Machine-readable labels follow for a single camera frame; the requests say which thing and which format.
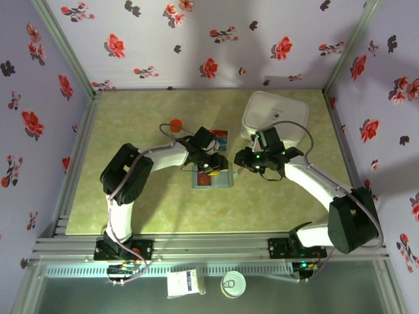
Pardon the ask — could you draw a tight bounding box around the pale green card holder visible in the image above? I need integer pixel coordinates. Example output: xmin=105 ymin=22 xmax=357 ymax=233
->
xmin=191 ymin=162 xmax=240 ymax=190

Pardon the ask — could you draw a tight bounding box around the white plastic lidded container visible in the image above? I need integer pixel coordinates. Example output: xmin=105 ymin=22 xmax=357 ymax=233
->
xmin=240 ymin=90 xmax=310 ymax=150

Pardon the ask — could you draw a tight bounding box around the silver tin can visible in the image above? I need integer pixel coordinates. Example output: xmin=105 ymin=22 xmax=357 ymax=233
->
xmin=220 ymin=271 xmax=247 ymax=299

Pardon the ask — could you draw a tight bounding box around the white paper box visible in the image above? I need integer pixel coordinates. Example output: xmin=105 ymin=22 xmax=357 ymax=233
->
xmin=166 ymin=268 xmax=207 ymax=299

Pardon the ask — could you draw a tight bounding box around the small circuit board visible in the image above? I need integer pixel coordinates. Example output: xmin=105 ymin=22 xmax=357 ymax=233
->
xmin=107 ymin=264 xmax=138 ymax=285
xmin=291 ymin=260 xmax=320 ymax=283

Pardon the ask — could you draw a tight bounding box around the grey right arm cable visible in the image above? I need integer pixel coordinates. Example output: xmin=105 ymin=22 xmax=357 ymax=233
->
xmin=251 ymin=120 xmax=384 ymax=283

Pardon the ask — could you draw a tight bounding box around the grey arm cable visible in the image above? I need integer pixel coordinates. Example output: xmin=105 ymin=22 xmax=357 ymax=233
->
xmin=106 ymin=122 xmax=194 ymax=284
xmin=251 ymin=120 xmax=384 ymax=283

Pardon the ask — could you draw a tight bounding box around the grey left arm cable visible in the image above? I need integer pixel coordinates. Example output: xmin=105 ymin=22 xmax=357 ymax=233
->
xmin=106 ymin=122 xmax=194 ymax=284

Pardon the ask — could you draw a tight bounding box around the long aluminium frame rail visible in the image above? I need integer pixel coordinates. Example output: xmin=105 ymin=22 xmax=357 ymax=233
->
xmin=31 ymin=232 xmax=390 ymax=262

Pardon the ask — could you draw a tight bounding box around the aluminium side rail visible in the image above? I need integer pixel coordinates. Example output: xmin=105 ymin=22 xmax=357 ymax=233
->
xmin=52 ymin=90 xmax=104 ymax=236
xmin=322 ymin=88 xmax=384 ymax=236

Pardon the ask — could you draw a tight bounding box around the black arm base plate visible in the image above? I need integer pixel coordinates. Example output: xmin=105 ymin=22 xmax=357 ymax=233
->
xmin=94 ymin=238 xmax=155 ymax=262
xmin=267 ymin=237 xmax=327 ymax=260

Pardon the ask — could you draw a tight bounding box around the aluminium corner post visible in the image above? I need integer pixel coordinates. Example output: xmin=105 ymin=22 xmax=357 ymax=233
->
xmin=29 ymin=0 xmax=103 ymax=99
xmin=322 ymin=0 xmax=382 ymax=97

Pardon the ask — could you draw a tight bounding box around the perforated grey cable duct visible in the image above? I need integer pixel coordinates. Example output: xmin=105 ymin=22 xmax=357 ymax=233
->
xmin=45 ymin=264 xmax=295 ymax=278

